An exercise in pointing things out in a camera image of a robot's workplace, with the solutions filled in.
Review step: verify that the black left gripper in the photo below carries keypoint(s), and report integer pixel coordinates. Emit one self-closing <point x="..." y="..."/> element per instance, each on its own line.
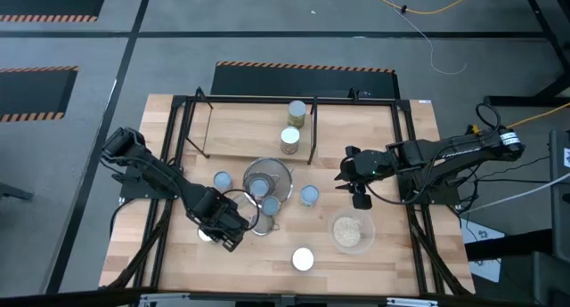
<point x="227" y="224"/>

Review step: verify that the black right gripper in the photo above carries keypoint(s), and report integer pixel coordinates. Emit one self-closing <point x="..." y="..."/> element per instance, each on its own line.
<point x="369" y="164"/>

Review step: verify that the tall tin can olive label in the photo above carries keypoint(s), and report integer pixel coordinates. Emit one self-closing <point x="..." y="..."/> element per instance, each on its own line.
<point x="290" y="134"/>
<point x="204" y="236"/>
<point x="297" y="109"/>

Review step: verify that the short tin can grey lid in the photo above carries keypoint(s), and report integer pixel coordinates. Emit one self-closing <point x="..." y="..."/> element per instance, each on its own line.
<point x="309" y="195"/>

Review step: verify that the short can teal white label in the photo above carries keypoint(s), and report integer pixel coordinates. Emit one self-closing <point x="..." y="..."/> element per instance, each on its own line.
<point x="222" y="181"/>

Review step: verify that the pineapple rings tin can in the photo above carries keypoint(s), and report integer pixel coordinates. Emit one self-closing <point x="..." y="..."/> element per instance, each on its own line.
<point x="271" y="205"/>

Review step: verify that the tall tin can colourful label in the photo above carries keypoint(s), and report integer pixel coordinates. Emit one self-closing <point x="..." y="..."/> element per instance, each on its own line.
<point x="303" y="259"/>

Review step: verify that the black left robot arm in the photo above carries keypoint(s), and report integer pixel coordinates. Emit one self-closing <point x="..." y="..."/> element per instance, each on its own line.
<point x="151" y="169"/>

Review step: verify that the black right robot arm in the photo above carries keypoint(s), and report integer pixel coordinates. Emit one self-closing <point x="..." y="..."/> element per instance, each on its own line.
<point x="445" y="153"/>

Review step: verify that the small metal mesh strainer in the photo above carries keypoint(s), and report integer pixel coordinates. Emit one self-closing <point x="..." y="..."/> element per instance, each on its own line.
<point x="267" y="224"/>

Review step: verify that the beige grain heap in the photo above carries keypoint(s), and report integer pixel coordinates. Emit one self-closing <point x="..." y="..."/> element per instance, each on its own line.
<point x="347" y="231"/>

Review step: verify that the medium metal mesh strainer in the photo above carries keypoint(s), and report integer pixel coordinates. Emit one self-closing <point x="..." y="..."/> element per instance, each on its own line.
<point x="259" y="174"/>

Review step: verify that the large metal mesh strainer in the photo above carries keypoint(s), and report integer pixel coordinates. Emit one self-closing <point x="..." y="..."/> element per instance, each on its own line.
<point x="276" y="173"/>

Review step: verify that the black table edge beam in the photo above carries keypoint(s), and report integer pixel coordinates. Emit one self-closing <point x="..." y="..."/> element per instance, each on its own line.
<point x="285" y="300"/>

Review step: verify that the black hazard-striped floor mat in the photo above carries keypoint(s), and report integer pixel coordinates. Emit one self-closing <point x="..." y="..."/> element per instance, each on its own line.
<point x="31" y="93"/>
<point x="49" y="0"/>
<point x="303" y="82"/>

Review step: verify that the white paper sheet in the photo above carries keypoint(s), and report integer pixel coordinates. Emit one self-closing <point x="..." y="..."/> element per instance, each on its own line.
<point x="481" y="233"/>

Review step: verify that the black floor stand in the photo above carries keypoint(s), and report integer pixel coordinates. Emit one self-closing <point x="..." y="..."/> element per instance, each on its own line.
<point x="507" y="101"/>

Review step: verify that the black furniture block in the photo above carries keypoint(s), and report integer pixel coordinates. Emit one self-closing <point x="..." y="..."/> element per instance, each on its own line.
<point x="534" y="276"/>

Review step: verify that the grey stand foot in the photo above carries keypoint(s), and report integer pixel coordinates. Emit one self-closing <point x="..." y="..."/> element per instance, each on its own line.
<point x="13" y="191"/>

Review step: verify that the black metal rig frame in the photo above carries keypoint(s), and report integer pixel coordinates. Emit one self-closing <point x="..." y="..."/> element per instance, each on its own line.
<point x="334" y="101"/>

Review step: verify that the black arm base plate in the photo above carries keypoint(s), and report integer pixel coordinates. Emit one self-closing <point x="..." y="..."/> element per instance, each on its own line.
<point x="133" y="191"/>
<point x="445" y="198"/>

